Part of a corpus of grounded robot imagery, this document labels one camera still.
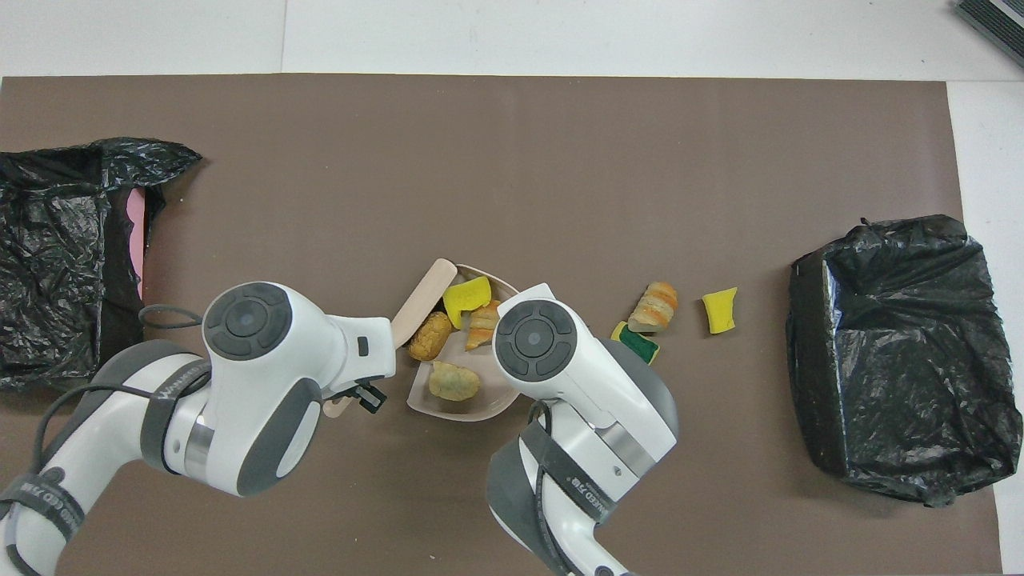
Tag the grey ribbed panel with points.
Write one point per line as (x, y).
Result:
(1000, 20)

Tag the plain yellow sponge chunk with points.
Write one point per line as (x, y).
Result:
(466, 298)

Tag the pink bin with black bag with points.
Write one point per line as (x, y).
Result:
(56, 240)

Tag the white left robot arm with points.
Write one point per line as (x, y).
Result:
(264, 384)

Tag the beige hand brush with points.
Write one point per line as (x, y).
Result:
(424, 300)

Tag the golden brown bread roll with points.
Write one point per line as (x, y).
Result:
(430, 336)

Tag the black bag lined bin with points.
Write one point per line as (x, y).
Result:
(880, 384)

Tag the beige plastic dustpan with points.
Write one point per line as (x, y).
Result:
(488, 404)

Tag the yellow and green sponge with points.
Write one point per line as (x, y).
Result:
(640, 344)

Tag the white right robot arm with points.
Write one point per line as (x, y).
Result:
(576, 376)

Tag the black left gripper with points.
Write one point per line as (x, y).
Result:
(370, 398)

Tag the orange striped sponge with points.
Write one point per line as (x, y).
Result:
(654, 308)

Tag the pale orange-backed pastry piece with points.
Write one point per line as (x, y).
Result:
(482, 326)

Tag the brown table mat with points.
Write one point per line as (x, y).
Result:
(720, 160)

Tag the small yellow sponge piece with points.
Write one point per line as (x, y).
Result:
(720, 312)

